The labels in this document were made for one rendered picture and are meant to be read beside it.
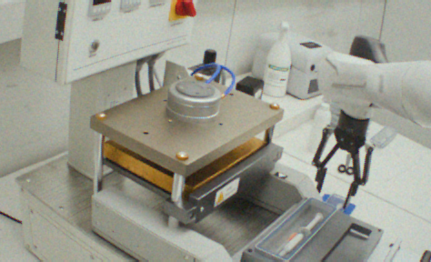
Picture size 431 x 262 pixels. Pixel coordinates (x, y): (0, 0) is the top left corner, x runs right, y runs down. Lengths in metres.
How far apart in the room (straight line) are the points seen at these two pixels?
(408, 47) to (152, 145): 2.69
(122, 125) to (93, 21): 0.16
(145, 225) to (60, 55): 0.27
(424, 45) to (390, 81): 2.41
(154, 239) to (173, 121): 0.18
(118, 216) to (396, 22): 2.72
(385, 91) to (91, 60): 0.47
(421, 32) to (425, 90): 2.50
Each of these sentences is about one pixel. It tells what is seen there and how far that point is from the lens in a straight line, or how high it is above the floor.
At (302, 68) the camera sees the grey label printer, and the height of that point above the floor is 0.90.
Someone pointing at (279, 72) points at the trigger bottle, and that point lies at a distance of 1.83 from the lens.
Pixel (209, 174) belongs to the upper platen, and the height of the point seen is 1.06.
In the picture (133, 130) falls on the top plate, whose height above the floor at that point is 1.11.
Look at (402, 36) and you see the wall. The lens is 3.33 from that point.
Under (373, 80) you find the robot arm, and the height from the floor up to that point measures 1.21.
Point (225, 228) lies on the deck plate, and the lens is 0.94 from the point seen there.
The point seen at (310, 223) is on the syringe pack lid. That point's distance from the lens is 0.86.
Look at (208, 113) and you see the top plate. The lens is 0.84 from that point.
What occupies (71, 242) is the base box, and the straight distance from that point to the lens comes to 0.94.
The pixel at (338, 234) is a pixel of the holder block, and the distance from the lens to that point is 0.87.
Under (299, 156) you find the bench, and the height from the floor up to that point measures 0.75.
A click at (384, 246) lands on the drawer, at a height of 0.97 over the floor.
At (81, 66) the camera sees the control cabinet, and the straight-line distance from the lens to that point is 0.83.
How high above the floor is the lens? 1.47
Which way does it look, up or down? 26 degrees down
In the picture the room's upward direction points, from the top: 10 degrees clockwise
